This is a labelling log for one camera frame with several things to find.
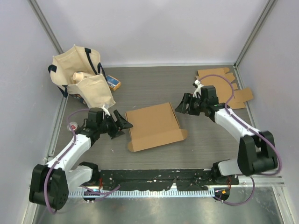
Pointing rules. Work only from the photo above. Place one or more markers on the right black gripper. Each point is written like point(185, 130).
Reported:
point(188, 98)

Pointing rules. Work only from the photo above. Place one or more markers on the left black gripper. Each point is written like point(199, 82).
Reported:
point(116, 130)

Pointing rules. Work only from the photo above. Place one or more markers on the large brown cardboard box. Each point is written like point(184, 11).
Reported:
point(154, 126)

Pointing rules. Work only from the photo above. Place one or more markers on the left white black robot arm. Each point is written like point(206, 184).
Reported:
point(52, 182)

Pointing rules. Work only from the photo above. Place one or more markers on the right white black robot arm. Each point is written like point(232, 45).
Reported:
point(256, 153)

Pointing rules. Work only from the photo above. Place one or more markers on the small blue orange box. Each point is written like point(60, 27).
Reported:
point(113, 83)

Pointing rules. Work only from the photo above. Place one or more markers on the red bull can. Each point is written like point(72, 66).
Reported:
point(72, 126)

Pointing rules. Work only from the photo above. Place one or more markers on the cream bottle in bag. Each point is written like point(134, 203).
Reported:
point(81, 77)

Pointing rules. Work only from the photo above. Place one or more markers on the beige canvas tote bag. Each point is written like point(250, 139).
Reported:
point(96, 93)

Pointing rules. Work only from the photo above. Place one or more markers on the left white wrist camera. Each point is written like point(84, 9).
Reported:
point(105, 108)

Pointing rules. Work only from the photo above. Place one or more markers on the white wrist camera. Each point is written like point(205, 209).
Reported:
point(105, 108)
point(198, 85)

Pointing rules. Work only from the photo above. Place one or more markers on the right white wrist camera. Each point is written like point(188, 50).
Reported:
point(198, 85)

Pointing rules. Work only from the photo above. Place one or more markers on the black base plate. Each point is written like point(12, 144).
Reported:
point(162, 179)

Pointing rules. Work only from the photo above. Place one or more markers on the slotted cable duct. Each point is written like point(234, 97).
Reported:
point(146, 194)

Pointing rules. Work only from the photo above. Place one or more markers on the left aluminium frame post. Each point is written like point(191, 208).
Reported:
point(45, 25)

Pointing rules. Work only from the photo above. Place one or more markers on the aluminium frame post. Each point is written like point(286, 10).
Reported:
point(270, 4)
point(45, 25)

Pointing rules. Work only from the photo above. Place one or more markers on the right aluminium frame post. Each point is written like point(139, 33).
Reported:
point(270, 4)

